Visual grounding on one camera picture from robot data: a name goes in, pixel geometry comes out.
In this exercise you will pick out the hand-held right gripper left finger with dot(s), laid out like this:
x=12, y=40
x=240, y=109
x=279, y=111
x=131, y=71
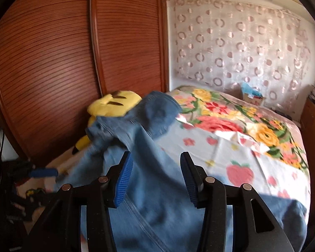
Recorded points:
x=123, y=181

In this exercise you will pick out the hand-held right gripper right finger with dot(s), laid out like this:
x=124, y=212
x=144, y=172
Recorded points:
x=190, y=189

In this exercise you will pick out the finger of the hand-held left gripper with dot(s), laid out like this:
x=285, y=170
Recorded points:
x=43, y=173

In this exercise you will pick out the light blue denim jeans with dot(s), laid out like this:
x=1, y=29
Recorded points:
x=160, y=215

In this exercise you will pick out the white strawberry print sheet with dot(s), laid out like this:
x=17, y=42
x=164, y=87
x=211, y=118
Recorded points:
x=225, y=157

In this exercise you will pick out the yellow plush toy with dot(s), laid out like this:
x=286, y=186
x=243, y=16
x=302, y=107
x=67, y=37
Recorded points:
x=115, y=102

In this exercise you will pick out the floral blanket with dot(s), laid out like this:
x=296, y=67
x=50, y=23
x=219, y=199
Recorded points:
x=225, y=115

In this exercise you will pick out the small cardboard box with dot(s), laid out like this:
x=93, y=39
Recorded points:
x=254, y=99

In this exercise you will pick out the wooden slatted wardrobe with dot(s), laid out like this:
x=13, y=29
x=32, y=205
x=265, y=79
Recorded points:
x=55, y=57

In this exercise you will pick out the blue plastic bag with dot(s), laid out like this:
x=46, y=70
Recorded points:
x=249, y=88

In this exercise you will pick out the wooden side cabinet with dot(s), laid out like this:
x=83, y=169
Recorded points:
x=312, y=120

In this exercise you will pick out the sheer circle-patterned curtain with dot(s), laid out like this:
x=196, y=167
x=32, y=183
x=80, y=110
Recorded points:
x=239, y=44

